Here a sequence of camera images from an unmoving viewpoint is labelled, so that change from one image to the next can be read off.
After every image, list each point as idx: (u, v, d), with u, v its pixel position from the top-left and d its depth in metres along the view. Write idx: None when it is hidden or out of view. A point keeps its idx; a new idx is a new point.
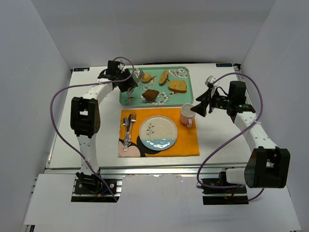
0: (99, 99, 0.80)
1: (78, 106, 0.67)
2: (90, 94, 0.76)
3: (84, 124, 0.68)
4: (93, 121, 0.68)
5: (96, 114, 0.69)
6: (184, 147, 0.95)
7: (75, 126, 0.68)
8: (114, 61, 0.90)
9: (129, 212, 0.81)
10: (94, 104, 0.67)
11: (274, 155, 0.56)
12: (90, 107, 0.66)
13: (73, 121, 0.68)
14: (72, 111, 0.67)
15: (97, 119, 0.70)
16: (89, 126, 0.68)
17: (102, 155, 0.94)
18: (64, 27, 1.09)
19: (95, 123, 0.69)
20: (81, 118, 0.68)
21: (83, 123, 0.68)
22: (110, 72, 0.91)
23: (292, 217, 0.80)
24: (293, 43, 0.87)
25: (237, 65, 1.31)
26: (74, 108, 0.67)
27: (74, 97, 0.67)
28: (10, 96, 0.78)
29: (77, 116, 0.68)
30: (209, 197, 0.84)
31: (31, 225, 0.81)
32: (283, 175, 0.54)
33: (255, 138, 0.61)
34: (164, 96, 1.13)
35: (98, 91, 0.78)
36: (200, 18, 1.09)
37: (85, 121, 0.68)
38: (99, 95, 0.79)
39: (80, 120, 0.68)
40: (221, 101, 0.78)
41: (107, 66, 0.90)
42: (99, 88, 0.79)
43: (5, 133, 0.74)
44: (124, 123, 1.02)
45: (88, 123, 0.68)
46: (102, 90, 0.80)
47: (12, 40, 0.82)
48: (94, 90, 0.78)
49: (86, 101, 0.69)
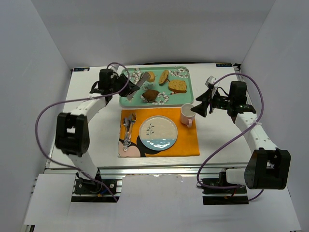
0: (90, 116, 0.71)
1: (64, 123, 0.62)
2: (79, 109, 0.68)
3: (71, 144, 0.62)
4: (81, 139, 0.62)
5: (85, 132, 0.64)
6: (184, 147, 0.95)
7: (61, 145, 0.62)
8: (106, 72, 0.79)
9: (129, 211, 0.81)
10: (81, 121, 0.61)
11: (274, 156, 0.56)
12: (77, 124, 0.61)
13: (58, 138, 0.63)
14: (58, 128, 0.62)
15: (86, 137, 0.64)
16: (76, 145, 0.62)
17: (99, 156, 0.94)
18: (63, 27, 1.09)
19: (83, 142, 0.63)
20: (68, 137, 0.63)
21: (70, 142, 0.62)
22: (102, 85, 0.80)
23: (292, 217, 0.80)
24: (293, 44, 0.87)
25: (237, 65, 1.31)
26: (60, 125, 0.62)
27: (60, 113, 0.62)
28: (10, 96, 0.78)
29: (63, 134, 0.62)
30: (209, 197, 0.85)
31: (31, 225, 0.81)
32: (283, 176, 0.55)
33: (256, 139, 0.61)
34: (164, 96, 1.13)
35: (88, 106, 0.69)
36: (200, 18, 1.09)
37: (72, 138, 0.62)
38: (90, 110, 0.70)
39: (66, 138, 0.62)
40: (221, 102, 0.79)
41: (99, 78, 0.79)
42: (90, 104, 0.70)
43: (4, 134, 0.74)
44: (124, 123, 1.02)
45: (75, 141, 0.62)
46: (94, 105, 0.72)
47: (12, 40, 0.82)
48: (84, 105, 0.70)
49: (74, 117, 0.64)
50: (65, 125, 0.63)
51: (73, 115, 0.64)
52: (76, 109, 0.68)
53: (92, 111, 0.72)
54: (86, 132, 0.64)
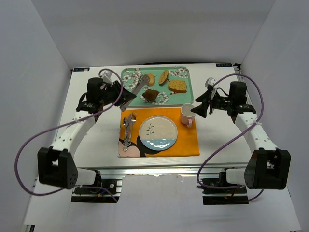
0: (76, 143, 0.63)
1: (46, 159, 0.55)
2: (63, 140, 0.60)
3: (56, 181, 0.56)
4: (66, 177, 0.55)
5: (71, 167, 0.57)
6: (184, 147, 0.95)
7: (45, 182, 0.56)
8: (94, 83, 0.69)
9: (129, 211, 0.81)
10: (64, 158, 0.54)
11: (274, 156, 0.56)
12: (61, 162, 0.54)
13: (41, 176, 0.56)
14: (39, 166, 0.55)
15: (72, 171, 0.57)
16: (62, 181, 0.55)
17: (93, 156, 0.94)
18: (63, 27, 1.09)
19: (69, 179, 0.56)
20: (51, 173, 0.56)
21: (55, 178, 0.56)
22: (92, 99, 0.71)
23: (292, 217, 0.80)
24: (293, 44, 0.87)
25: (237, 65, 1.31)
26: (41, 162, 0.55)
27: (41, 148, 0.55)
28: (10, 96, 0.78)
29: (46, 170, 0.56)
30: (209, 197, 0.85)
31: (30, 225, 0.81)
32: (283, 177, 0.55)
33: (256, 140, 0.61)
34: (164, 96, 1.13)
35: (73, 134, 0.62)
36: (200, 18, 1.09)
37: (56, 176, 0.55)
38: (76, 138, 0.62)
39: (50, 176, 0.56)
40: (221, 102, 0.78)
41: (88, 91, 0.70)
42: (75, 131, 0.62)
43: (4, 133, 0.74)
44: (124, 123, 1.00)
45: (60, 178, 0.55)
46: (80, 130, 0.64)
47: (12, 40, 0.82)
48: (68, 133, 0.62)
49: (57, 152, 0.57)
50: (48, 162, 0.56)
51: (56, 150, 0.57)
52: (59, 140, 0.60)
53: (79, 137, 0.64)
54: (71, 167, 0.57)
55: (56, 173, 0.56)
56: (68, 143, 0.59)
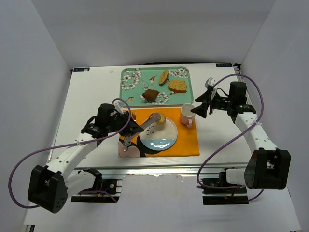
0: (71, 167, 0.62)
1: (39, 177, 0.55)
2: (59, 162, 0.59)
3: (43, 201, 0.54)
4: (52, 200, 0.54)
5: (60, 191, 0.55)
6: (184, 147, 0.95)
7: (33, 200, 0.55)
8: (105, 109, 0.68)
9: (129, 212, 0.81)
10: (54, 181, 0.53)
11: (274, 156, 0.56)
12: (50, 184, 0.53)
13: (30, 194, 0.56)
14: (31, 183, 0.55)
15: (61, 195, 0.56)
16: (48, 204, 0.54)
17: (93, 157, 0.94)
18: (63, 27, 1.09)
19: (56, 203, 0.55)
20: (41, 193, 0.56)
21: (42, 198, 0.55)
22: (99, 123, 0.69)
23: (292, 217, 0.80)
24: (294, 44, 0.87)
25: (237, 65, 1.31)
26: (33, 180, 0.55)
27: (36, 166, 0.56)
28: (10, 95, 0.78)
29: (35, 189, 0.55)
30: (209, 197, 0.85)
31: (31, 225, 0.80)
32: (283, 177, 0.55)
33: (256, 139, 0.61)
34: (164, 96, 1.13)
35: (71, 156, 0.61)
36: (200, 18, 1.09)
37: (43, 197, 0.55)
38: (72, 163, 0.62)
39: (38, 195, 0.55)
40: (221, 103, 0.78)
41: (97, 114, 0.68)
42: (73, 154, 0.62)
43: (4, 133, 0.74)
44: None
45: (47, 200, 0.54)
46: (79, 152, 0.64)
47: (12, 40, 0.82)
48: (66, 155, 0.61)
49: (50, 172, 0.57)
50: (40, 181, 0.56)
51: (49, 171, 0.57)
52: (55, 161, 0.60)
53: (77, 161, 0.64)
54: (61, 191, 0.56)
55: (44, 193, 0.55)
56: (63, 166, 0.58)
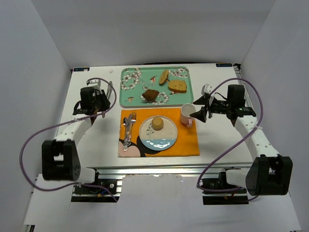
0: (76, 139, 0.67)
1: (50, 150, 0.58)
2: (65, 135, 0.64)
3: (59, 173, 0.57)
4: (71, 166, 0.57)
5: (74, 157, 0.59)
6: (184, 147, 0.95)
7: (49, 176, 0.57)
8: (87, 90, 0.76)
9: (128, 212, 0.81)
10: (69, 146, 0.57)
11: (276, 163, 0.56)
12: (65, 149, 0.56)
13: (44, 172, 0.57)
14: (44, 158, 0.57)
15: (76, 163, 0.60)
16: (67, 172, 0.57)
17: (97, 155, 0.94)
18: (63, 26, 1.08)
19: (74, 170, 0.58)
20: (55, 166, 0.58)
21: (59, 169, 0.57)
22: (85, 104, 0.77)
23: (292, 217, 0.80)
24: (294, 44, 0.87)
25: (237, 65, 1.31)
26: (45, 152, 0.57)
27: (45, 140, 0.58)
28: (10, 96, 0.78)
29: (50, 163, 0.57)
30: (209, 197, 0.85)
31: (31, 225, 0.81)
32: (285, 183, 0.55)
33: (257, 146, 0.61)
34: (163, 96, 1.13)
35: (75, 128, 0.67)
36: (200, 18, 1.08)
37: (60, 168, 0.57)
38: (76, 134, 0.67)
39: (54, 167, 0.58)
40: (220, 107, 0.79)
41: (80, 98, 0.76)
42: (75, 126, 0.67)
43: (4, 133, 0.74)
44: (124, 123, 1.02)
45: (66, 168, 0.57)
46: (80, 126, 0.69)
47: (12, 40, 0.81)
48: (69, 129, 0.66)
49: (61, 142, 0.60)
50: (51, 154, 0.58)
51: (59, 141, 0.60)
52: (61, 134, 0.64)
53: (79, 133, 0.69)
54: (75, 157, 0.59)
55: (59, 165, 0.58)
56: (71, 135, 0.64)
